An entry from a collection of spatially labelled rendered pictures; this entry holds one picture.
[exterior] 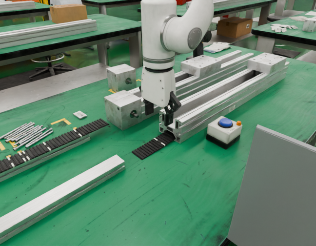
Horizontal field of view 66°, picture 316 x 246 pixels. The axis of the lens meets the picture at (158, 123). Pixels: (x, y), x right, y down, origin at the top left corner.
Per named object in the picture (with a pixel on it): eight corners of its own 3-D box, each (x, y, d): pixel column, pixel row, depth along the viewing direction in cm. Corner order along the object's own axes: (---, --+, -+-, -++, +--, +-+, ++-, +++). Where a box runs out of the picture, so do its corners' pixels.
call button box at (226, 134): (226, 150, 77) (229, 133, 73) (201, 136, 83) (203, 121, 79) (239, 139, 81) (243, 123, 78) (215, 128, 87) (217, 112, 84)
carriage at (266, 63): (267, 80, 109) (271, 65, 105) (245, 73, 116) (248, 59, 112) (283, 71, 118) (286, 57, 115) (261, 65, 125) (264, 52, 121)
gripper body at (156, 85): (135, 61, 66) (137, 98, 72) (162, 71, 60) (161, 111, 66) (155, 55, 70) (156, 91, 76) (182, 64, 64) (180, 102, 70)
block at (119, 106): (127, 133, 84) (125, 109, 79) (106, 119, 92) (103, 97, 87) (146, 123, 89) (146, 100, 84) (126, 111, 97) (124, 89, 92)
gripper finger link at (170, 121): (164, 105, 68) (164, 126, 71) (172, 110, 66) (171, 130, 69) (172, 102, 69) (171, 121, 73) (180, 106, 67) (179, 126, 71)
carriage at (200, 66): (198, 83, 106) (200, 68, 102) (179, 76, 113) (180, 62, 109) (220, 73, 115) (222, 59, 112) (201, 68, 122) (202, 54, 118)
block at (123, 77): (121, 95, 109) (119, 75, 104) (108, 87, 116) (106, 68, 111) (139, 90, 114) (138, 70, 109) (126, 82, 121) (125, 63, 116)
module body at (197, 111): (180, 144, 79) (181, 121, 75) (159, 131, 85) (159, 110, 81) (285, 78, 126) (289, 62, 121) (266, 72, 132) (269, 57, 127)
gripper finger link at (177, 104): (159, 84, 67) (157, 101, 71) (180, 96, 63) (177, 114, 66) (163, 83, 68) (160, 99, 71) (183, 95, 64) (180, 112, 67)
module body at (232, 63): (142, 121, 91) (141, 100, 86) (126, 111, 97) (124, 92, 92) (250, 69, 137) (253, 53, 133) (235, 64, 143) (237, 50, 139)
